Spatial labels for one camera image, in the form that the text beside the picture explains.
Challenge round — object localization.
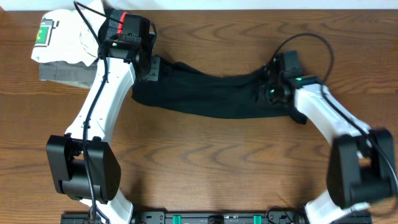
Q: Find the olive grey folded garment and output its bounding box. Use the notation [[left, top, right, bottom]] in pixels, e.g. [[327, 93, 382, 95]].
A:
[[39, 61, 97, 89]]

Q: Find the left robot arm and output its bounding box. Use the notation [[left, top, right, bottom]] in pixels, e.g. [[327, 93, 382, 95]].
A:
[[46, 13, 160, 223]]

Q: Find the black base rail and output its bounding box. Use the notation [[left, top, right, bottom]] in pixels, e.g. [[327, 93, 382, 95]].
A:
[[60, 211, 373, 224]]

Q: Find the white printed t-shirt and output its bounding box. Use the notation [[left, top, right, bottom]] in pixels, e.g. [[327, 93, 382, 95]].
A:
[[31, 9, 98, 67]]

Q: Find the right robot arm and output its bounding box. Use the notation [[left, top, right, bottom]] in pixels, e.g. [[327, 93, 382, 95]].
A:
[[259, 51, 397, 223]]

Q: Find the black t-shirt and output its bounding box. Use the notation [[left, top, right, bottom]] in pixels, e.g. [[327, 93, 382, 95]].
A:
[[132, 58, 307, 124]]

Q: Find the black garment red trim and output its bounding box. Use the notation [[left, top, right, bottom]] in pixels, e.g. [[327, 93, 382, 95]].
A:
[[98, 8, 127, 44]]

